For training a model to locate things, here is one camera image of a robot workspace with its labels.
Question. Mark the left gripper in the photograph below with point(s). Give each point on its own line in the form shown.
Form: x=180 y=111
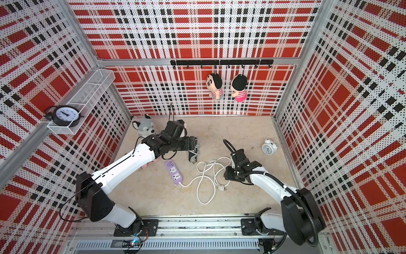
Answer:
x=192 y=143

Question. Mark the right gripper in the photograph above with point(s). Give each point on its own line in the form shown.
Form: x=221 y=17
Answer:
x=228 y=174

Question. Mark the purple power strip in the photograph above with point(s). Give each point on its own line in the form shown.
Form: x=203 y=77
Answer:
x=174 y=172

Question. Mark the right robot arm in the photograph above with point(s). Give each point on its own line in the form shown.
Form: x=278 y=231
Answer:
x=299 y=216

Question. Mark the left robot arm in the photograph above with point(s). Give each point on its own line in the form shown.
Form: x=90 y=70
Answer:
x=92 y=190

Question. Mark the black power strip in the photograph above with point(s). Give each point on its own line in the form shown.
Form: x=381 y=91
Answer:
x=193 y=155

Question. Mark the pink strawberry plush toy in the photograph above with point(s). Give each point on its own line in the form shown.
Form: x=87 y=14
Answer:
x=146 y=165

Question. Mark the white alarm clock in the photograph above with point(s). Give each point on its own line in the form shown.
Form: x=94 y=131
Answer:
x=269 y=147

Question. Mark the grey husky plush toy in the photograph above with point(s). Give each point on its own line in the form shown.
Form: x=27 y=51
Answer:
x=145 y=126

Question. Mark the hanging doll striped shirt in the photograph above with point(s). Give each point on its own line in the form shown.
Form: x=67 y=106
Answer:
x=214 y=84

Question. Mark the hanging doll pink shirt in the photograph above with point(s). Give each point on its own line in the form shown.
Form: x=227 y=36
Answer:
x=238 y=87

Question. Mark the black alarm clock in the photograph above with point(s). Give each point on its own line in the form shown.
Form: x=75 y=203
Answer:
x=63 y=116

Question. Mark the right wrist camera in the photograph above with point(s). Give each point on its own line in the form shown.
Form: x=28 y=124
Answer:
x=238 y=156

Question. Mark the black hook rail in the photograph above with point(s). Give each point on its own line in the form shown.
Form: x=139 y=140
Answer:
x=222 y=62

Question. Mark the white wire mesh shelf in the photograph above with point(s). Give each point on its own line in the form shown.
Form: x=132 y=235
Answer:
x=86 y=98

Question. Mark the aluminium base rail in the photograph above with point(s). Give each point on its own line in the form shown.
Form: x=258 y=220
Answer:
x=219 y=233

